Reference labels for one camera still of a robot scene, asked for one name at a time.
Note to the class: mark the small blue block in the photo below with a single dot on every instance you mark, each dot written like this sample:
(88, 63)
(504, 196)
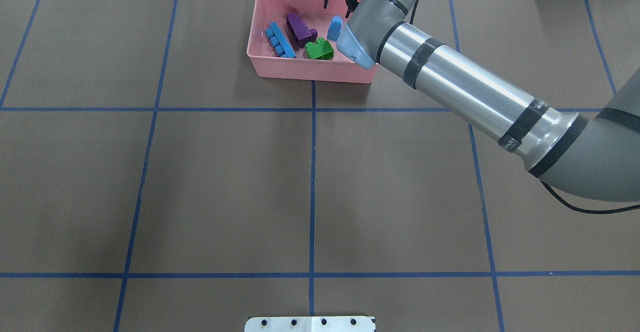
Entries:
(335, 28)

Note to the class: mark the purple block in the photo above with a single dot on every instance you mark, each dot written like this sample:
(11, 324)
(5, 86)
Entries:
(301, 33)

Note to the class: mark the green block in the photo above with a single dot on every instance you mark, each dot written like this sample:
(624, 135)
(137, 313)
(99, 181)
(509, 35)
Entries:
(320, 49)

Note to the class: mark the long blue stud block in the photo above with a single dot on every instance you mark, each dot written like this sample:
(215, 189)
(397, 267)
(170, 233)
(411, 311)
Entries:
(279, 41)

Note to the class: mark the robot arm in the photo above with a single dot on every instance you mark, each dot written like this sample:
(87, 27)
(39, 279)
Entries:
(594, 158)

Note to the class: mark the pink plastic box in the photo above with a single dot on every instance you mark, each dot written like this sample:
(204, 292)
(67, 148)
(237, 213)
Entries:
(268, 65)

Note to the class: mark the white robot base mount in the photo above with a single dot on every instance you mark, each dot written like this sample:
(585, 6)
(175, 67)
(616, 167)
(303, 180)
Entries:
(335, 323)

